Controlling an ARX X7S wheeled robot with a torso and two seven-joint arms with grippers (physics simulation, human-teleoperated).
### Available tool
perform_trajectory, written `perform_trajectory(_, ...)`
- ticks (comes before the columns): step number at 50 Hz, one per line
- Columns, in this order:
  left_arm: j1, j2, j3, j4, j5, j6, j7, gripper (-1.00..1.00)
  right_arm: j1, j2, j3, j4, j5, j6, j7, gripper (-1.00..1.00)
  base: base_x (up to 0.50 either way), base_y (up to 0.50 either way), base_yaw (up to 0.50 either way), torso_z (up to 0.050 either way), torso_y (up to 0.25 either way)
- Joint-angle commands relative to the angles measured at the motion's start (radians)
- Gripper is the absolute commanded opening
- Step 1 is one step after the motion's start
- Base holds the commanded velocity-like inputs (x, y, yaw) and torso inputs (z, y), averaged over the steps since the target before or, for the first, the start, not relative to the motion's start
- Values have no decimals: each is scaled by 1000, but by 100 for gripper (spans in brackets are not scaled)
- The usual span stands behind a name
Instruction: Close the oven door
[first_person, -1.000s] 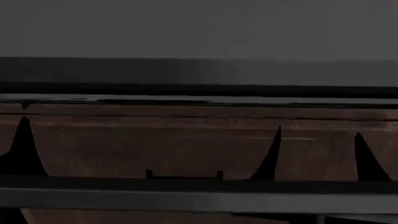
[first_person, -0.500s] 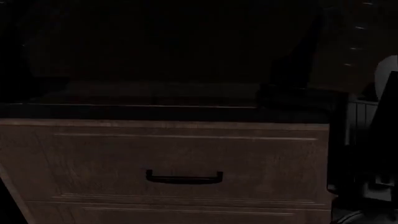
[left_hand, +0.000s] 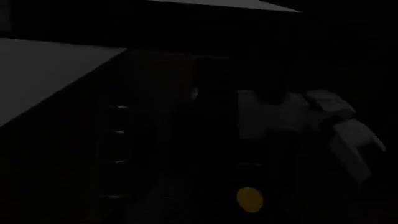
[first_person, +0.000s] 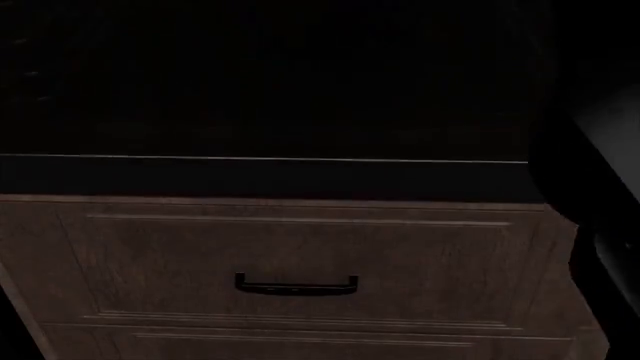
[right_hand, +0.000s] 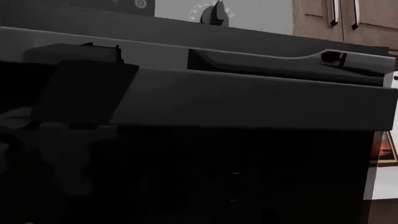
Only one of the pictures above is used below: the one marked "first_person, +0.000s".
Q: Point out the black open oven door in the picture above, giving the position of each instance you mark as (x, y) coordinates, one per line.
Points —
(602, 157)

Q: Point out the dark brown wooden drawer cabinet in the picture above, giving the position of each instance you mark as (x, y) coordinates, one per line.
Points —
(60, 262)

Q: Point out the brown wooden drawer front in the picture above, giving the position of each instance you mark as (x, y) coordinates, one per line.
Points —
(300, 255)
(320, 347)

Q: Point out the black countertop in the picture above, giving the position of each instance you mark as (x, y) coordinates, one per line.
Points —
(260, 176)

